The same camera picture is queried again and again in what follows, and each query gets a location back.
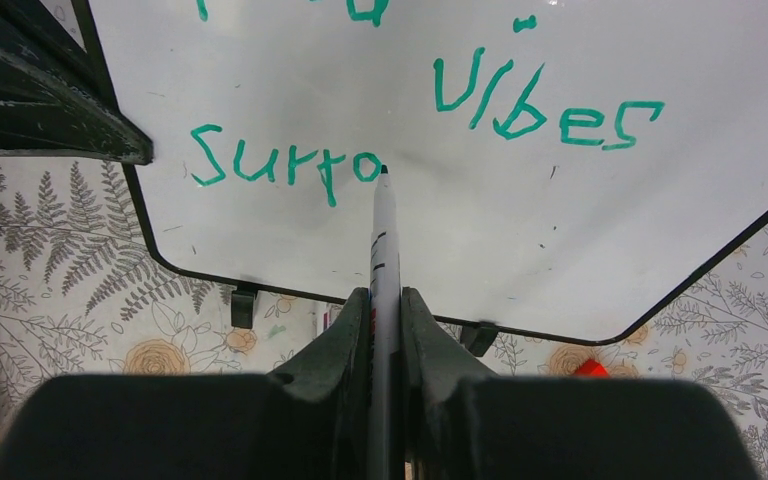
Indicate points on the floral patterned mat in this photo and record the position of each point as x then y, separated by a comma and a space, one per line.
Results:
79, 292

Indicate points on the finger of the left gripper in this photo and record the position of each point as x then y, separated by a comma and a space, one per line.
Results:
56, 94

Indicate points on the white whiteboard black frame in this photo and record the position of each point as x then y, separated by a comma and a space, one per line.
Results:
561, 168

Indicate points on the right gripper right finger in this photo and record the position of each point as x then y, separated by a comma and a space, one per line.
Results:
464, 421

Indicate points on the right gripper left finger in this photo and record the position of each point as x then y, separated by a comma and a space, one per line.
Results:
305, 419

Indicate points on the green capped marker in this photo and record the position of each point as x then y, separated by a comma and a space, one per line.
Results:
385, 287

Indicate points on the red rectangular block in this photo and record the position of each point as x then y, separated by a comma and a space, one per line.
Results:
592, 368

